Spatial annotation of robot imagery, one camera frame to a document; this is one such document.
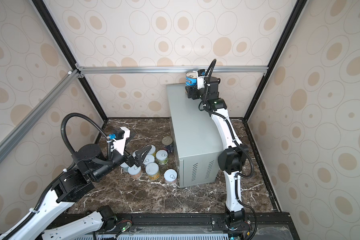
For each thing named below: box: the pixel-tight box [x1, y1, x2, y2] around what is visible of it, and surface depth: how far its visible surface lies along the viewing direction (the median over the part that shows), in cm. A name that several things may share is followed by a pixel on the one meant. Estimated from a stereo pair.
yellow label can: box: [145, 162, 160, 181], surface depth 86 cm
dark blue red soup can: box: [161, 136, 174, 153], surface depth 96 cm
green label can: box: [155, 149, 169, 165], surface depth 94 cm
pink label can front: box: [163, 168, 178, 186], surface depth 85 cm
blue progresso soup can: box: [185, 71, 198, 86], surface depth 80 cm
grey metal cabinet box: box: [166, 84, 223, 188], surface depth 69 cm
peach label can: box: [127, 164, 142, 179], surface depth 87 cm
